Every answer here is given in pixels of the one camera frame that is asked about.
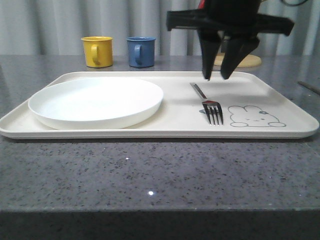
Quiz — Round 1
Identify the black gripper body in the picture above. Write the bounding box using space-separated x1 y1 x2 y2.
166 0 294 39

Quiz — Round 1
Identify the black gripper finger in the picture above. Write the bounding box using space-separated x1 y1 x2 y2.
220 34 259 80
198 31 221 80

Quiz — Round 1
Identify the silver fork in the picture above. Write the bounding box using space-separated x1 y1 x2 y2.
190 82 224 126

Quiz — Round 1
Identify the silver chopstick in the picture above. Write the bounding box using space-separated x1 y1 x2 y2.
297 81 320 95

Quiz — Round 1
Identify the white round plate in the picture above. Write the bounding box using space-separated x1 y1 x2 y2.
28 77 164 130

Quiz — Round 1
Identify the wooden mug tree stand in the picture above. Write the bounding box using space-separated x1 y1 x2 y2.
214 32 262 68

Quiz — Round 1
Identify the blue mug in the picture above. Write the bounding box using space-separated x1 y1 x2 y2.
126 36 156 68

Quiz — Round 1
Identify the yellow mug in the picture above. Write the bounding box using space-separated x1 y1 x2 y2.
81 36 113 68

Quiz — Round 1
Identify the grey curtain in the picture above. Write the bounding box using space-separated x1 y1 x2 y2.
0 0 320 57

